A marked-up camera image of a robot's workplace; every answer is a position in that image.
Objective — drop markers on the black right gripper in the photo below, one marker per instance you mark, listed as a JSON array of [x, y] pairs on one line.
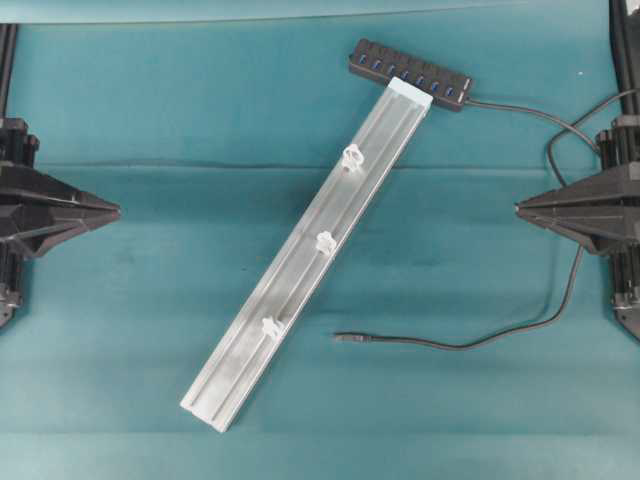
[[617, 185]]

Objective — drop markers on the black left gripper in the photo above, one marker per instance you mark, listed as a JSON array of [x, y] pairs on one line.
[[28, 223]]

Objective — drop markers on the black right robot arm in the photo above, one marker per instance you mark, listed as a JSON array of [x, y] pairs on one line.
[[624, 266]]

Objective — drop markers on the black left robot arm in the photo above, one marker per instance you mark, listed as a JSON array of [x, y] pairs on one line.
[[12, 262]]

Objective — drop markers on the aluminium rail profile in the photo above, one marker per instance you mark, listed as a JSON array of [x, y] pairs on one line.
[[261, 325]]

